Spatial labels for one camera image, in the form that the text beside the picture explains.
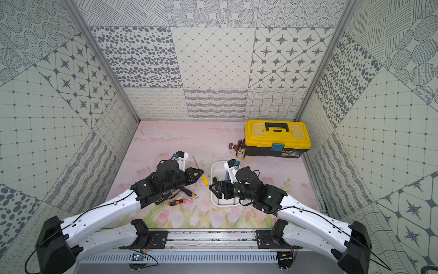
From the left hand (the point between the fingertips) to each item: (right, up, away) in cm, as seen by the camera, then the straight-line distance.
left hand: (204, 168), depth 74 cm
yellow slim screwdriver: (0, -4, +1) cm, 4 cm away
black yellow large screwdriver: (+4, -9, +17) cm, 20 cm away
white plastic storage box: (+6, -7, +22) cm, 24 cm away
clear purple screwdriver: (+11, -9, +19) cm, 23 cm away
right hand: (+5, -8, -3) cm, 10 cm away
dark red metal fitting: (+16, +7, +31) cm, 35 cm away
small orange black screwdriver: (-15, -19, +10) cm, 26 cm away
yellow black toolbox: (+36, +13, +15) cm, 42 cm away
